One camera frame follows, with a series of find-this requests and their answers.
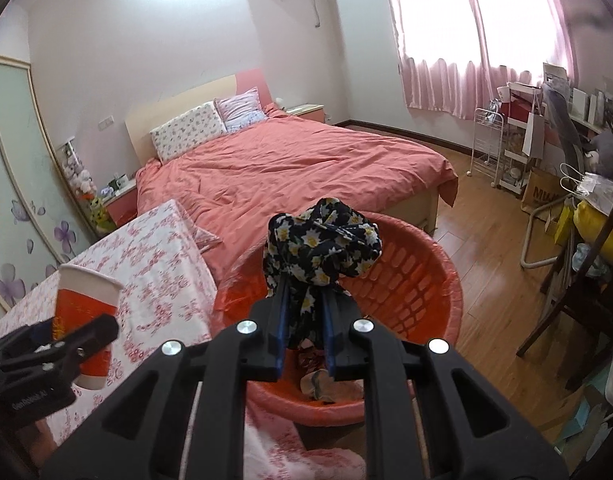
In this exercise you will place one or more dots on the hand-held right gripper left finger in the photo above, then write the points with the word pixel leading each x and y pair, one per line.
pixel 281 322

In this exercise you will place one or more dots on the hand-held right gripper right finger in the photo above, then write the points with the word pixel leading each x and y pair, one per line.
pixel 329 332

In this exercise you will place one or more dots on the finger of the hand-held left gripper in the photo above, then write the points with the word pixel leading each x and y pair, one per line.
pixel 89 337
pixel 21 342

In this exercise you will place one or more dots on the red white paper cup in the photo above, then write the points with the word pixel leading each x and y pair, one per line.
pixel 84 300

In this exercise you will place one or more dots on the black floral cloth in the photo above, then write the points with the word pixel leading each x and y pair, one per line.
pixel 321 245

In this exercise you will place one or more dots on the orange plastic basket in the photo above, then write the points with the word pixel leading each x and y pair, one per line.
pixel 416 290

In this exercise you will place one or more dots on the red floral tablecloth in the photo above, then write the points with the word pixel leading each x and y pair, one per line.
pixel 156 270

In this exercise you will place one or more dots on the green yellow plush toy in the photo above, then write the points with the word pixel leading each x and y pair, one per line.
pixel 99 215

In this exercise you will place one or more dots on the pink white nightstand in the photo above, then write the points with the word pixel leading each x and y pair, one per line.
pixel 122 207
pixel 306 111

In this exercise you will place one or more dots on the bed with pink cover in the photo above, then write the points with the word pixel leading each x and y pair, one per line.
pixel 296 170

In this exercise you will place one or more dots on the flower print sliding wardrobe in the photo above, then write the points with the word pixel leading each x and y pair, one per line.
pixel 21 185

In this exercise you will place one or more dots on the pile of plush toys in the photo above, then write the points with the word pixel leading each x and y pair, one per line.
pixel 79 170

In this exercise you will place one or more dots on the white floral pillow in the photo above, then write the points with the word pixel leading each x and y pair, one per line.
pixel 186 130

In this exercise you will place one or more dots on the pink striped pillow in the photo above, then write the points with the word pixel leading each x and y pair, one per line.
pixel 241 110

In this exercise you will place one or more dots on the beige bed headboard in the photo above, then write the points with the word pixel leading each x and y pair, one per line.
pixel 186 95

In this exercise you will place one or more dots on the dark wooden chair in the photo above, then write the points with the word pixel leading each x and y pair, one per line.
pixel 576 300

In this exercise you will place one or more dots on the brown paper bag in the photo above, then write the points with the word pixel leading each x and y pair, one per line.
pixel 541 192

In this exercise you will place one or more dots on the white storage shelf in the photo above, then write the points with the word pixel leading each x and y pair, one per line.
pixel 519 135

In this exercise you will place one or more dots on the light blue boxes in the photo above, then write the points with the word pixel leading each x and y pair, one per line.
pixel 591 420

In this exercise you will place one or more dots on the yellow bag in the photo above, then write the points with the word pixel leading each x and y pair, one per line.
pixel 599 230

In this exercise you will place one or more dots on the pink curtain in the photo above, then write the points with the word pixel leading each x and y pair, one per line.
pixel 446 60

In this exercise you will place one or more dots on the white paper bag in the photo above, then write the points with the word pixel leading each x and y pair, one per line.
pixel 586 182

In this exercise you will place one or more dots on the grey office chair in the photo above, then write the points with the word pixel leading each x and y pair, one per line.
pixel 566 125

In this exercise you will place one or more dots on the white tube frame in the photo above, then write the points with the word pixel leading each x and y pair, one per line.
pixel 529 255

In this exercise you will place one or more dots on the white wall socket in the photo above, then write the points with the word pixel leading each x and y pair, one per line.
pixel 107 120

